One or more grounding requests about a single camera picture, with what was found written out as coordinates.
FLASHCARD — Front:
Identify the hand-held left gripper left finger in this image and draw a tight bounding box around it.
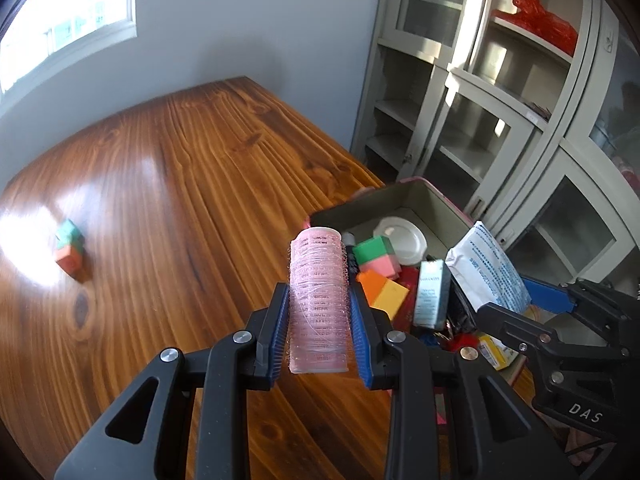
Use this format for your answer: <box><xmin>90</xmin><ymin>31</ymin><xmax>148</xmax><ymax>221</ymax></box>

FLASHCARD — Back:
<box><xmin>54</xmin><ymin>282</ymin><xmax>292</xmax><ymax>480</ymax></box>

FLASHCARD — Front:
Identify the white round lid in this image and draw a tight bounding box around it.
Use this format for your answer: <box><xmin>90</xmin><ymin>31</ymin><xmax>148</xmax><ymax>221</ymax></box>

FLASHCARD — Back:
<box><xmin>372</xmin><ymin>216</ymin><xmax>427</xmax><ymax>266</ymax></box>

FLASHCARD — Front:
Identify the pink tin box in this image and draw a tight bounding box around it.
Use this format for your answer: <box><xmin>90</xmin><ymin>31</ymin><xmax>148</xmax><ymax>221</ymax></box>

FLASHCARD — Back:
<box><xmin>305</xmin><ymin>176</ymin><xmax>556</xmax><ymax>428</ymax></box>

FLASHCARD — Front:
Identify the white wipes pack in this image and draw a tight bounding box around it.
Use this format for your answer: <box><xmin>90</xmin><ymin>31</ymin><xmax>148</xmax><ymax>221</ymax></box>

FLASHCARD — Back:
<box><xmin>445</xmin><ymin>221</ymin><xmax>532</xmax><ymax>317</ymax></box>

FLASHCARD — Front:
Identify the green pink block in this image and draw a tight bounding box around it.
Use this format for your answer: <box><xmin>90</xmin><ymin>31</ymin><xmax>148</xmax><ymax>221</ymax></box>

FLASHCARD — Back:
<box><xmin>352</xmin><ymin>236</ymin><xmax>403</xmax><ymax>281</ymax></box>

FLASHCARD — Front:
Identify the window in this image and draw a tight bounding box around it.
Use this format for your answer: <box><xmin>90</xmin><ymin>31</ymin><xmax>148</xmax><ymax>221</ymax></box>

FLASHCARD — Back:
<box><xmin>0</xmin><ymin>0</ymin><xmax>138</xmax><ymax>96</ymax></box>

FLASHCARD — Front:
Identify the small white labelled box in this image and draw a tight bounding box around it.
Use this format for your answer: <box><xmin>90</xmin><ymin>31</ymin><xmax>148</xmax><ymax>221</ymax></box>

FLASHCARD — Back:
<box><xmin>412</xmin><ymin>258</ymin><xmax>453</xmax><ymax>331</ymax></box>

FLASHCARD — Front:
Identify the wooden desktop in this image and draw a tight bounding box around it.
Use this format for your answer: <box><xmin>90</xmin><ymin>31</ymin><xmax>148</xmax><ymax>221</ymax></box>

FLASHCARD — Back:
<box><xmin>0</xmin><ymin>76</ymin><xmax>538</xmax><ymax>480</ymax></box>

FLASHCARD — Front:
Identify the red dotted box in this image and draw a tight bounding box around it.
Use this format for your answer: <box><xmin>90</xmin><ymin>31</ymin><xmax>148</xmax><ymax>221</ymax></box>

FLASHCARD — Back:
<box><xmin>395</xmin><ymin>266</ymin><xmax>426</xmax><ymax>331</ymax></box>

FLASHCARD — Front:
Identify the red plastic bag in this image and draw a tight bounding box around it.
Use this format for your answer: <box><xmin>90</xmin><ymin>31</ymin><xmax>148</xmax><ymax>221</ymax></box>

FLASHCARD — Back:
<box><xmin>490</xmin><ymin>0</ymin><xmax>580</xmax><ymax>57</ymax></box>

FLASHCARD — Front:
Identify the orange yellow block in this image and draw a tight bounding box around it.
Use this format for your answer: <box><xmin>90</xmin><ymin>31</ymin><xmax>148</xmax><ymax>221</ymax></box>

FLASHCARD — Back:
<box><xmin>356</xmin><ymin>269</ymin><xmax>408</xmax><ymax>320</ymax></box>

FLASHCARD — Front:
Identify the small yellow box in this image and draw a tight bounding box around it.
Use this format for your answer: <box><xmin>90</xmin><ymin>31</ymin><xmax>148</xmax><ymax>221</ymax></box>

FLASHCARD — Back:
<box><xmin>477</xmin><ymin>335</ymin><xmax>521</xmax><ymax>371</ymax></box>

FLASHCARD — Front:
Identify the person's right hand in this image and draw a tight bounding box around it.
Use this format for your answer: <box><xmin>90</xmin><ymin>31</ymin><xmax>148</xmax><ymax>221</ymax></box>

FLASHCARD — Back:
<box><xmin>560</xmin><ymin>422</ymin><xmax>631</xmax><ymax>478</ymax></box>

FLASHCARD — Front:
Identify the green orange building block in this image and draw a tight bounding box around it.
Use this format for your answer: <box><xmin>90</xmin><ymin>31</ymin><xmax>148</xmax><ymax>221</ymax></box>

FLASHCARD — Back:
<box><xmin>54</xmin><ymin>219</ymin><xmax>85</xmax><ymax>276</ymax></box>

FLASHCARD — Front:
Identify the long black box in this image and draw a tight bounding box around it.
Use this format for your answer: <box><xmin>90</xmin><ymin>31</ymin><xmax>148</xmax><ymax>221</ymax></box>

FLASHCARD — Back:
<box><xmin>447</xmin><ymin>290</ymin><xmax>481</xmax><ymax>333</ymax></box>

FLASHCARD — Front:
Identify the pink hair roller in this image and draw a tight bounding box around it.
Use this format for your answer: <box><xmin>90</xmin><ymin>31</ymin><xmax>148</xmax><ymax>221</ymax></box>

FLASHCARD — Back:
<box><xmin>289</xmin><ymin>227</ymin><xmax>351</xmax><ymax>375</ymax></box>

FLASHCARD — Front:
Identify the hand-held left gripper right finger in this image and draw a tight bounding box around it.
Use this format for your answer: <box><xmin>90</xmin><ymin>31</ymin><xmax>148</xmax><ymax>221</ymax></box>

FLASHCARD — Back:
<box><xmin>347</xmin><ymin>280</ymin><xmax>581</xmax><ymax>480</ymax></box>

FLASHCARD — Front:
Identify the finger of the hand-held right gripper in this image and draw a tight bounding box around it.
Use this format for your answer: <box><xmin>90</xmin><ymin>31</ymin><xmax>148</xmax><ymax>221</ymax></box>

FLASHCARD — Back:
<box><xmin>517</xmin><ymin>274</ymin><xmax>636</xmax><ymax>348</ymax></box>
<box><xmin>476</xmin><ymin>302</ymin><xmax>628</xmax><ymax>383</ymax></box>

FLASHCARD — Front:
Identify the grey glass-door cabinet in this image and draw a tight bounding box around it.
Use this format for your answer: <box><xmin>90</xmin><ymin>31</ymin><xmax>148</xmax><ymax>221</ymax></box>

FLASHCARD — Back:
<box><xmin>350</xmin><ymin>0</ymin><xmax>640</xmax><ymax>306</ymax></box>

